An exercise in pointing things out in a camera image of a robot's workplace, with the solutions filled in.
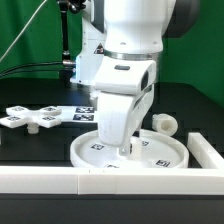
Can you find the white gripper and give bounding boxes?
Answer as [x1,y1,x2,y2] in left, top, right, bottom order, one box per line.
[95,56,156,156]

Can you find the white round table top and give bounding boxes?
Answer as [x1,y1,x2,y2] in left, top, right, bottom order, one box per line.
[70,129,189,169]

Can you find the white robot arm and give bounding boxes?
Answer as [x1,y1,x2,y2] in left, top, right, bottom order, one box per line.
[71,0,200,155]

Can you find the white marker sheet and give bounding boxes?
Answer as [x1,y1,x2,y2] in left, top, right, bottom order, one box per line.
[58,106,98,123]

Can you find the white obstacle fence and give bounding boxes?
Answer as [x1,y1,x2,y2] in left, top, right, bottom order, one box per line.
[0,133,224,195]

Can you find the white cross table base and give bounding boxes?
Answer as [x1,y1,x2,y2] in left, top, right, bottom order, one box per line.
[0,106,62,134]

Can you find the black camera stand pole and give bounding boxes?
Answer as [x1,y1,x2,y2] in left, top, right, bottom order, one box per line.
[56,0,86,83]

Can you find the black cables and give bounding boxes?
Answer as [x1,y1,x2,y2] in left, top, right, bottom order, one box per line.
[0,61,66,80]

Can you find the grey diagonal cable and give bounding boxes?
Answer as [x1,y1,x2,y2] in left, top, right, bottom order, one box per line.
[0,0,48,63]

